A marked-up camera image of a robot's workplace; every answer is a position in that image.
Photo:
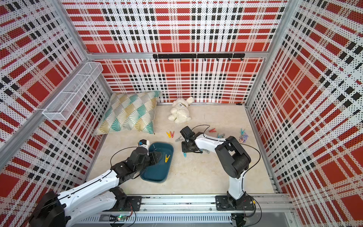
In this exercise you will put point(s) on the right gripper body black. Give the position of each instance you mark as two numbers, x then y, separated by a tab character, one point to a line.
185	148

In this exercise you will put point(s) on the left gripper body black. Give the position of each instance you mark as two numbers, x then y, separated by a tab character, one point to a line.
152	159

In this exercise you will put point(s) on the teal plastic storage box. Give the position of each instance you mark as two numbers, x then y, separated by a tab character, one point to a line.
158	173

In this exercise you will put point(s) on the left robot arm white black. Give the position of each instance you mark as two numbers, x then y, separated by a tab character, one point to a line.
99	194

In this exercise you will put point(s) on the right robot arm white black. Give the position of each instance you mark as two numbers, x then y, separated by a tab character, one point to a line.
233	158

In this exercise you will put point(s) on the white plush toy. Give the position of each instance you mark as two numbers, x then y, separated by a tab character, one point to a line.
180	112

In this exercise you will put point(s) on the patterned cushion teal yellow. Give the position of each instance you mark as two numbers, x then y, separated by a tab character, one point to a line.
129	112

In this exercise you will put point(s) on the purple clothespin far right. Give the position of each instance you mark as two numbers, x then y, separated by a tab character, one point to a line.
243	138

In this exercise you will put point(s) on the green circuit board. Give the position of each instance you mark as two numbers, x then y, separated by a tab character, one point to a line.
114	218

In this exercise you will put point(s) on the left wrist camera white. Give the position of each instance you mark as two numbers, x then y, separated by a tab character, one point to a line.
144	144

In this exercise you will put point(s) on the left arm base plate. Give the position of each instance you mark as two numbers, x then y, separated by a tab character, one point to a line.
128	203

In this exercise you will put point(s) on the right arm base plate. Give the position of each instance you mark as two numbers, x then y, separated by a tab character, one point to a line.
228	203

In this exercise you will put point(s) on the black hook rail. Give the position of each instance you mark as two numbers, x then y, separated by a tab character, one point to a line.
199	56

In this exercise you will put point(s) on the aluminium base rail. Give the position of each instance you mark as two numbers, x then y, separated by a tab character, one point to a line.
206	203

